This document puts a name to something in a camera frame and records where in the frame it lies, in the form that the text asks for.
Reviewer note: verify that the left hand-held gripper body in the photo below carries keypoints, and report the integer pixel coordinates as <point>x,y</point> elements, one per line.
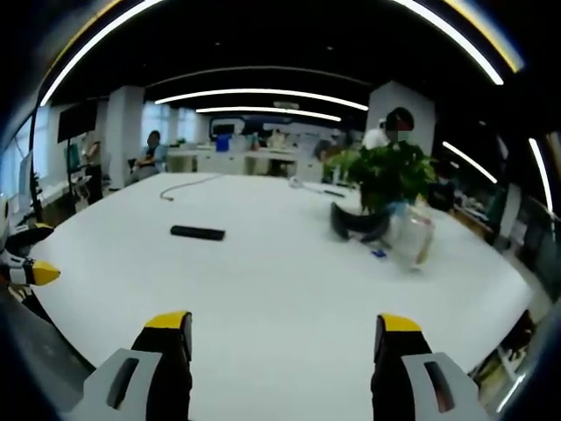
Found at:
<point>3,219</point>

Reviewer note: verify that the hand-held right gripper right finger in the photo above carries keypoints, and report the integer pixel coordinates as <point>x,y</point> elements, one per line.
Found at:
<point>407,368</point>

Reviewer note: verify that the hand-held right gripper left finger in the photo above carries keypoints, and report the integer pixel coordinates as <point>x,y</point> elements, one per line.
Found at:
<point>144,368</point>

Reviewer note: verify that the black remote control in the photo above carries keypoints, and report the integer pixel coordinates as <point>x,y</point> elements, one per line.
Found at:
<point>197,233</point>

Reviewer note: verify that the small blue item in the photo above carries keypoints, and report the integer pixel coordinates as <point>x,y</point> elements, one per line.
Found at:
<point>378,253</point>

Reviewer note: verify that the black monitor screen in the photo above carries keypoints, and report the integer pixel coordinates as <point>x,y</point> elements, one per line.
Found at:
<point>77,120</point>

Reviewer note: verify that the clear plastic container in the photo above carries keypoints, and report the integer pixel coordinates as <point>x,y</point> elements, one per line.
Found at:
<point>414,239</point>

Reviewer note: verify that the black headset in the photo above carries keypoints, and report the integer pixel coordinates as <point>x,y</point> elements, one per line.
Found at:
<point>357,224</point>

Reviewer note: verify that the black pen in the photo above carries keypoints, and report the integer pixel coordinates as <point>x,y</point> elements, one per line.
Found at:
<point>335,193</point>

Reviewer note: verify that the green potted plant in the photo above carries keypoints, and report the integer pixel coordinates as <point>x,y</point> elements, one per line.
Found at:
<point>390,175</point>

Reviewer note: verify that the blue bin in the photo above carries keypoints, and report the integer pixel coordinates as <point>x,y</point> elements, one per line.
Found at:
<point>223,143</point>

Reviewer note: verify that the white office counter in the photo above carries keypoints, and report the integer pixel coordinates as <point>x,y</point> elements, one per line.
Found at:
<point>245,160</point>

